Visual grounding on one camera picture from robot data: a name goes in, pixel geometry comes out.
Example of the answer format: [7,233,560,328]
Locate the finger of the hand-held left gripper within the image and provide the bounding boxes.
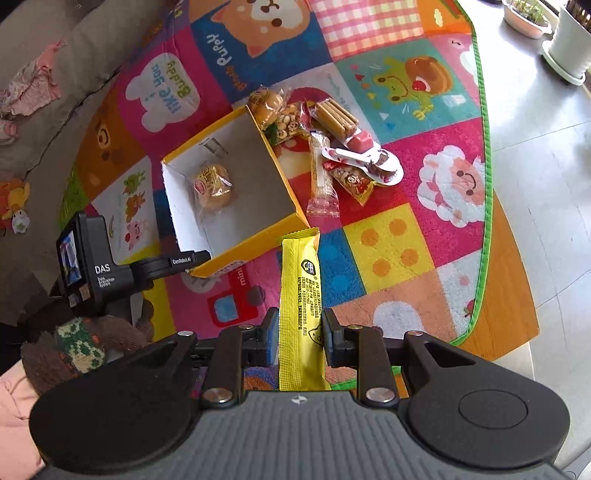
[132,250,213,291]

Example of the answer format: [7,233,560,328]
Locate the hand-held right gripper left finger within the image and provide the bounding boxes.
[147,307,280,411]

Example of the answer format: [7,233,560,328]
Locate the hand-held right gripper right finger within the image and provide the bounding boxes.
[322,308,482,409]

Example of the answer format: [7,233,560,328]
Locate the yellow snack bar packet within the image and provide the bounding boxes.
[279,227,332,392]

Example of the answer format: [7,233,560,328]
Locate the bun with pink label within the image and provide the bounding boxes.
[192,163,237,214]

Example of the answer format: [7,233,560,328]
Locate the yellow cardboard box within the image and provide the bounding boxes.
[161,104,311,278]

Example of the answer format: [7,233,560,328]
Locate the clear puffed grain bar packet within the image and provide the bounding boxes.
[305,131,341,219]

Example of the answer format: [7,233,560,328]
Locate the heart-print jelly cup pack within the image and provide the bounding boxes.
[320,145,405,186]

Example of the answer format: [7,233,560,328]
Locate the green peanut snack packet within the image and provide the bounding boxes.
[271,102,311,145]

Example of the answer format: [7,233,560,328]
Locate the clear brown bun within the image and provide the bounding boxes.
[248,88,288,131]

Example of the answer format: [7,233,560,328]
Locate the pink candy packet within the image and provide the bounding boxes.
[345,130,380,154]

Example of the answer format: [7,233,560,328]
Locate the wafer stick packet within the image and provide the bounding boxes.
[310,98,360,140]

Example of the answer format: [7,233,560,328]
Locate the person's left forearm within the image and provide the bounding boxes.
[0,359,47,476]

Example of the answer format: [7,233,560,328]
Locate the person's left hand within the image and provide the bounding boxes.
[20,299,155,396]

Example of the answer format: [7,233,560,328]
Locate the orange plush toy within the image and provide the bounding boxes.
[0,179,31,220]

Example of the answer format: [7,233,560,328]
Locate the colourful cartoon play mat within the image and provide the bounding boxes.
[59,0,496,394]

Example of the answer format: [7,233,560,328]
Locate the red snack packet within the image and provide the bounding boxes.
[322,161,376,206]

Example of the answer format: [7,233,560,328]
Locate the pink floral clothes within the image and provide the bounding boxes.
[0,41,64,145]

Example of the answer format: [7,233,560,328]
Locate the grey sofa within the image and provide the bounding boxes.
[0,0,195,305]

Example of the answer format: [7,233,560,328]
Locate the shallow white planter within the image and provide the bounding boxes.
[501,0,555,40]

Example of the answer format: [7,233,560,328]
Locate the tall white flower pot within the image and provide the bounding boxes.
[541,0,591,86]

